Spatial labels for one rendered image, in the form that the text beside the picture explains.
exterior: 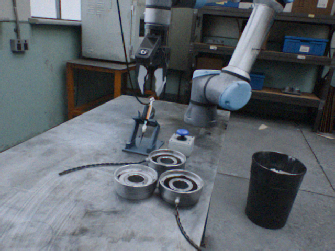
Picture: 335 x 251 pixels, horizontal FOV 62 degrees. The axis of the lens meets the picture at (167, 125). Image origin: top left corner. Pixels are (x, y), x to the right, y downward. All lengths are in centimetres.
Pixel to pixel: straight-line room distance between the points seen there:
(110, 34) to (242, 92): 211
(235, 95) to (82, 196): 64
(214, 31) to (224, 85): 363
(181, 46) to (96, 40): 179
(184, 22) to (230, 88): 351
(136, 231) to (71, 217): 14
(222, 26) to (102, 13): 220
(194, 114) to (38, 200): 72
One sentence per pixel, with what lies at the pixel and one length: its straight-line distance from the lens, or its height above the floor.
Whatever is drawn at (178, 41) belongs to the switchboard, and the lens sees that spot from 450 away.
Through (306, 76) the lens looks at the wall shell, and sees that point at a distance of 474.
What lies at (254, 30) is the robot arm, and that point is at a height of 120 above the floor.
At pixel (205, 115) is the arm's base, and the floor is 85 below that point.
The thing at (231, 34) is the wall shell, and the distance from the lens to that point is 464.
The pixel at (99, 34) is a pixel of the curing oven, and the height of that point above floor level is 105.
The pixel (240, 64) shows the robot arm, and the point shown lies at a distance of 108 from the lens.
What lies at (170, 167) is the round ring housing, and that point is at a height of 84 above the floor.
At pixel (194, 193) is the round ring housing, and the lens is 64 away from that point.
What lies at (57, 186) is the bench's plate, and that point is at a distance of 73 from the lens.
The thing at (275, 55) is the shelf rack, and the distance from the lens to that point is 405.
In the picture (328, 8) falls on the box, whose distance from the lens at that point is 421.
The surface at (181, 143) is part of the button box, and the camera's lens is 87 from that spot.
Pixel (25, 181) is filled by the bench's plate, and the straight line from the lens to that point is 76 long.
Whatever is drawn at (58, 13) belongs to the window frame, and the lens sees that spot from 313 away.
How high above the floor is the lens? 118
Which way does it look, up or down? 19 degrees down
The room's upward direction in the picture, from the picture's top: 5 degrees clockwise
